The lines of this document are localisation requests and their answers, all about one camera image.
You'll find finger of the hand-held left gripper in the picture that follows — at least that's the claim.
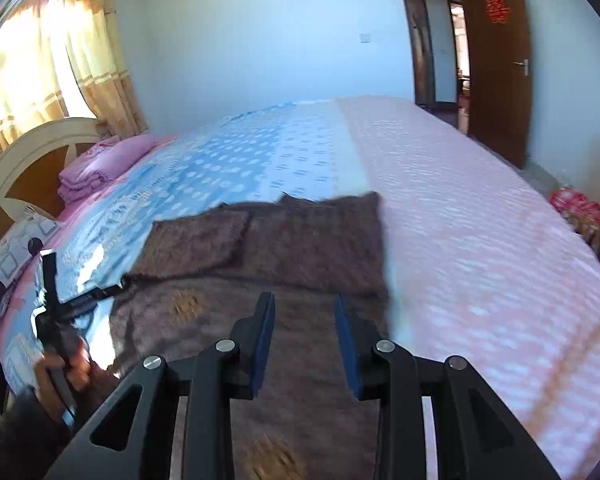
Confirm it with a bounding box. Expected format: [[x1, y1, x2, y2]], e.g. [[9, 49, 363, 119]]
[[41, 251, 60, 311], [55, 282, 128, 321]]

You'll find dotted bed sheet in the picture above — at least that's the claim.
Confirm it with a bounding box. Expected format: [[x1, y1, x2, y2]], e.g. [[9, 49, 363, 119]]
[[0, 95, 600, 480]]

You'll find red door decoration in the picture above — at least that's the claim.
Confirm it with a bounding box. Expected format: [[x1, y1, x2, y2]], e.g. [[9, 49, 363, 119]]
[[484, 0, 511, 25]]

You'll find person's left forearm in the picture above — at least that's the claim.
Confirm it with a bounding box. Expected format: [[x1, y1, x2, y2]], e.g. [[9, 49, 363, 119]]
[[0, 385, 86, 480]]

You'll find yellow curtain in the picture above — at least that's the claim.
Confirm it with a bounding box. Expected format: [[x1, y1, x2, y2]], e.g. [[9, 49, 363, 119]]
[[0, 0, 148, 153]]

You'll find pink pillow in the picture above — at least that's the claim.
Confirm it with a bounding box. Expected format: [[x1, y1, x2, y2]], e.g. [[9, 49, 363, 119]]
[[59, 133, 158, 206]]

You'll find person's left hand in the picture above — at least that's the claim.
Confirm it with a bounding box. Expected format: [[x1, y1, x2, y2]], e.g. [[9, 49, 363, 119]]
[[30, 332, 118, 411]]

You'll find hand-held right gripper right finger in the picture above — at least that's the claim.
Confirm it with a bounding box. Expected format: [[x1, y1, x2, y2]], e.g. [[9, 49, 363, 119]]
[[334, 294, 563, 480]]

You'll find brown knit sweater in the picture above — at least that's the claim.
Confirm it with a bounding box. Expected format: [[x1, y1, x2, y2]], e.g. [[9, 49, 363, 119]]
[[107, 191, 396, 480]]

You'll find printed pillow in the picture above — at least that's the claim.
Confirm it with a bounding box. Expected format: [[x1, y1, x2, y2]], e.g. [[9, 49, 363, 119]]
[[0, 207, 61, 331]]

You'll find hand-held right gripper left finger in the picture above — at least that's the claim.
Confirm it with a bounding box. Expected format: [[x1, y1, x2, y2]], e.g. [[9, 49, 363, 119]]
[[45, 291, 277, 480]]

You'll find cream wooden headboard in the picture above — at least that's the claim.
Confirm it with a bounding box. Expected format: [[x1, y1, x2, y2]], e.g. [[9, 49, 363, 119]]
[[0, 117, 112, 271]]

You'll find brown wooden door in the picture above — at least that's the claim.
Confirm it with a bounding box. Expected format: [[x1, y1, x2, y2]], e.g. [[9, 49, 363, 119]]
[[455, 0, 533, 168]]

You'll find red patterned bag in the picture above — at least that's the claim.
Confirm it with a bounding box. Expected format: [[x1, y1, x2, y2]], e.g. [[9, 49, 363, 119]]
[[550, 187, 600, 256]]

